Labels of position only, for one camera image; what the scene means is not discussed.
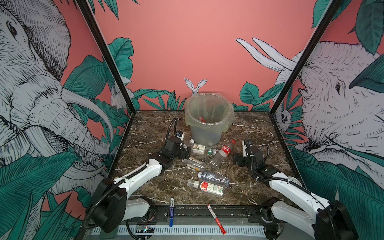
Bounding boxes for red cola label bottle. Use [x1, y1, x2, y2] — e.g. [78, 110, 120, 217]
[207, 140, 236, 170]

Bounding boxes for red white label clear bottle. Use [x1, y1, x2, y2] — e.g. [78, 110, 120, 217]
[187, 139, 195, 149]

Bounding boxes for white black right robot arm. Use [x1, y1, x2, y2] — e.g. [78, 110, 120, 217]
[233, 141, 359, 240]

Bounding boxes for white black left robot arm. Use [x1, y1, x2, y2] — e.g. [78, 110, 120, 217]
[83, 137, 191, 233]

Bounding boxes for translucent grey waste bin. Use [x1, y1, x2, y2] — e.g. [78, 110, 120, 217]
[185, 93, 236, 146]

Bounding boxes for clear plastic bin liner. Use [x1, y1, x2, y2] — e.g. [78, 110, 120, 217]
[185, 93, 236, 133]

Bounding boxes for orange label clear bottle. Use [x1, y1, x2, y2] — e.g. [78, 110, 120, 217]
[182, 158, 207, 172]

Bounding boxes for crushed clear bottle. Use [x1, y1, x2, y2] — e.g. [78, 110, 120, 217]
[198, 172, 230, 188]

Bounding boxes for small bird label bottle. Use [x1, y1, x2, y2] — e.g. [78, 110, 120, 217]
[192, 144, 217, 156]

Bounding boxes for white round clock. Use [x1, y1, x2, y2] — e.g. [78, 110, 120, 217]
[288, 176, 302, 187]

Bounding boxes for red green label bottle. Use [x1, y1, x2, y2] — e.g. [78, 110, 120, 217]
[187, 179, 224, 197]

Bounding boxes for blue marker pen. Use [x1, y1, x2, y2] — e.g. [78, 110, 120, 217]
[169, 198, 175, 228]

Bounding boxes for red marker pen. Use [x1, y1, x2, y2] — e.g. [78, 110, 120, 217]
[207, 205, 227, 235]

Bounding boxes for green circuit board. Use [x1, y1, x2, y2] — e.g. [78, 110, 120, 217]
[136, 225, 156, 235]

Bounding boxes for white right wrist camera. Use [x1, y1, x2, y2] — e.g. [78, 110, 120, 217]
[242, 140, 254, 158]

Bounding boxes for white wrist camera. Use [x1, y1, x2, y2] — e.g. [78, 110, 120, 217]
[242, 140, 254, 158]
[176, 131, 185, 142]

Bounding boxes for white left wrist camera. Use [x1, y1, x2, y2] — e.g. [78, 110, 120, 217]
[176, 131, 185, 142]

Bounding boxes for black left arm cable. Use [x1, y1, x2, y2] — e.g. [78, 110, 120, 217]
[165, 116, 180, 142]

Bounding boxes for black front mounting rail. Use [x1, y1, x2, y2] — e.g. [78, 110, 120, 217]
[151, 205, 267, 225]

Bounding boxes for white slotted cable duct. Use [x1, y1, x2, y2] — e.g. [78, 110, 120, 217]
[89, 224, 266, 237]

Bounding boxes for black left frame post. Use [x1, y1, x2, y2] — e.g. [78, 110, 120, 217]
[76, 0, 136, 115]

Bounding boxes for black frame post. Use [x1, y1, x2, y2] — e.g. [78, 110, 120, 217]
[269, 0, 343, 115]
[76, 0, 136, 115]

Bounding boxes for black right frame post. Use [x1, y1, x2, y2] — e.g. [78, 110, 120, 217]
[269, 0, 343, 115]

